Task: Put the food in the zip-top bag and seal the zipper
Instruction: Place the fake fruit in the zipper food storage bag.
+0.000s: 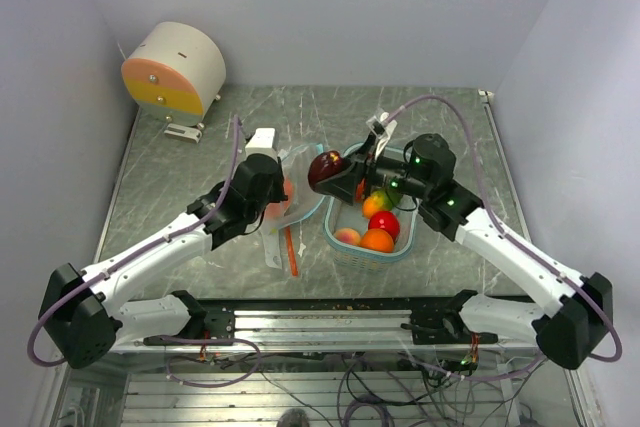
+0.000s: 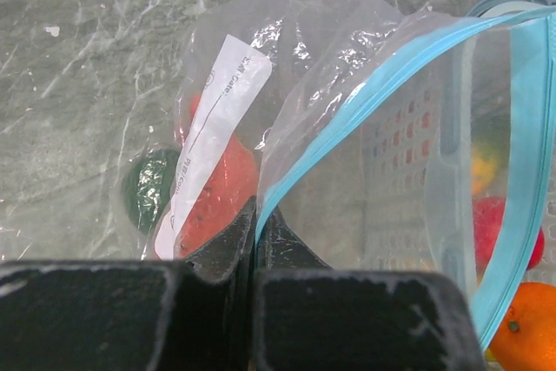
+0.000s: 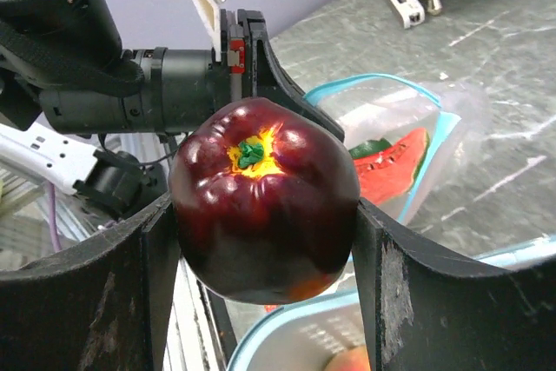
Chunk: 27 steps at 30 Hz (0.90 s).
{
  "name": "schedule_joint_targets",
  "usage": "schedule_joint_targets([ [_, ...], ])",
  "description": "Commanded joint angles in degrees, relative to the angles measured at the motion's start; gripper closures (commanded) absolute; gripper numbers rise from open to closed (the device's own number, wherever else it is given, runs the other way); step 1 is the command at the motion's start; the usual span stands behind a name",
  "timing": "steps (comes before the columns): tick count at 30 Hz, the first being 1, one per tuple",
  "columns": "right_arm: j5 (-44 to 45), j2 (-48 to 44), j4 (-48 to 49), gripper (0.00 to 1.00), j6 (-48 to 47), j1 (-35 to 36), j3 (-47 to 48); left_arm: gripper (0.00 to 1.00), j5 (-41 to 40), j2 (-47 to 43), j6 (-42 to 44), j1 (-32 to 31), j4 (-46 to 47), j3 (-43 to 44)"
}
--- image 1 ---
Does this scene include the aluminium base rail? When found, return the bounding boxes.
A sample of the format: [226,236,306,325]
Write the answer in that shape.
[112,297,542,352]

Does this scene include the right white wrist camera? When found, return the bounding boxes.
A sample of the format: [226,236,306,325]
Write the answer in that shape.
[366,109,397,159]

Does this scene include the pink toy peach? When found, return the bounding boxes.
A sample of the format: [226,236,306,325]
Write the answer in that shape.
[333,228,361,246]

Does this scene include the clear zip top bag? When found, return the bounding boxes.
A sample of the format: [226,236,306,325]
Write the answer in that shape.
[258,143,324,269]

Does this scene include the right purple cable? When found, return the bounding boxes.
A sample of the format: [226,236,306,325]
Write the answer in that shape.
[382,94,624,364]

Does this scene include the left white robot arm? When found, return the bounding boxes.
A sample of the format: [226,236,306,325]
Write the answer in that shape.
[34,148,286,369]

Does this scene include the light blue plastic basket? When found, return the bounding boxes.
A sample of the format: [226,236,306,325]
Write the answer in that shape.
[322,142,419,272]

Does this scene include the round cream drawer box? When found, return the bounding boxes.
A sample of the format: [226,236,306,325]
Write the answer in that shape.
[121,21,227,127]

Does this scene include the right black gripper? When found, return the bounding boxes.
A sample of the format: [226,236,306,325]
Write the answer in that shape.
[318,131,430,204]

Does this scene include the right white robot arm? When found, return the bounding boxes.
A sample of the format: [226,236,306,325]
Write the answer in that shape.
[308,134,613,370]

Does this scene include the purple cable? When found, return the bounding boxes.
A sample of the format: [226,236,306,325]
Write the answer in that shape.
[26,114,247,367]
[382,94,624,364]

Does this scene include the watermelon slice toy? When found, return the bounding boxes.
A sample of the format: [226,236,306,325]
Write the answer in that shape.
[265,177,294,220]

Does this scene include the small white wall clip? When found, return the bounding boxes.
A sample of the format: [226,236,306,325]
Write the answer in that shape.
[478,89,495,103]

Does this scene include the green yellow toy mango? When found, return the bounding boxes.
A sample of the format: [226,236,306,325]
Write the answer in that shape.
[371,189,403,211]

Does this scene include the orange toy fruit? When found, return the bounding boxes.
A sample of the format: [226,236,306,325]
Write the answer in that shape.
[359,228,395,253]

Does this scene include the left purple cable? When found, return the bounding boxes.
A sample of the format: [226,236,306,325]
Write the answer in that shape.
[26,114,247,367]

